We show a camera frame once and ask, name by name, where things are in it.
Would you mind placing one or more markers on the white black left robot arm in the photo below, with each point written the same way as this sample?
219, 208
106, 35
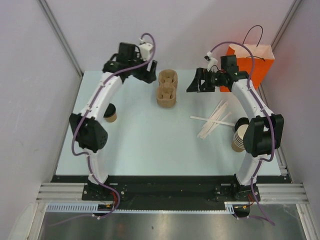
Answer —
88, 132

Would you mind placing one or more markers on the orange paper gift bag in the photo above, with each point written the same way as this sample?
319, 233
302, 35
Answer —
262, 54

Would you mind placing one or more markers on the brown pulp cup carrier stack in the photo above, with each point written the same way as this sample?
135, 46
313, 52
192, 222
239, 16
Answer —
166, 92

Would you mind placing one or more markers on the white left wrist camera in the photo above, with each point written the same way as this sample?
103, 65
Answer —
146, 49

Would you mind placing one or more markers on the stack of black lids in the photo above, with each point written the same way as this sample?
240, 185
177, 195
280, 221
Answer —
241, 121

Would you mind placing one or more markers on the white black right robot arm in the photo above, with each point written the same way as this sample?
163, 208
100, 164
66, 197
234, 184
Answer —
264, 133

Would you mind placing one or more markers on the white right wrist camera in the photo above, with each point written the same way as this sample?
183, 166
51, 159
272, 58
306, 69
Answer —
211, 61

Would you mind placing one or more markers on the stack of paper cups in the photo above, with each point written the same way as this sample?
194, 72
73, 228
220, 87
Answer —
238, 138

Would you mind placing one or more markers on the aluminium frame rail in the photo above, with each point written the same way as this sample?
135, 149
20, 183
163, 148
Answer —
60, 192

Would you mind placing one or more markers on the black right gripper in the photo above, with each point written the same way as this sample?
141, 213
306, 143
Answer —
201, 74

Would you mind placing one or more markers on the brown paper coffee cup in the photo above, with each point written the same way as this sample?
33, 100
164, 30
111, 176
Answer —
111, 117

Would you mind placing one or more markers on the white slotted cable duct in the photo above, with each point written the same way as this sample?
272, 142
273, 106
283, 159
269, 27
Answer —
78, 208

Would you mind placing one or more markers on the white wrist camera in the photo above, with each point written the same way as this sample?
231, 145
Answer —
211, 61
146, 49

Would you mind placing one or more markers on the black plastic cup lid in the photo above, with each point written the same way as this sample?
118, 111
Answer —
110, 111

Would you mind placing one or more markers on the white wrapped straw pile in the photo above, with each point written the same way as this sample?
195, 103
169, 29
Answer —
218, 115

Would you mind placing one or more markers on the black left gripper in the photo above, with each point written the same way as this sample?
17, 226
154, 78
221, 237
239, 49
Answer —
147, 76

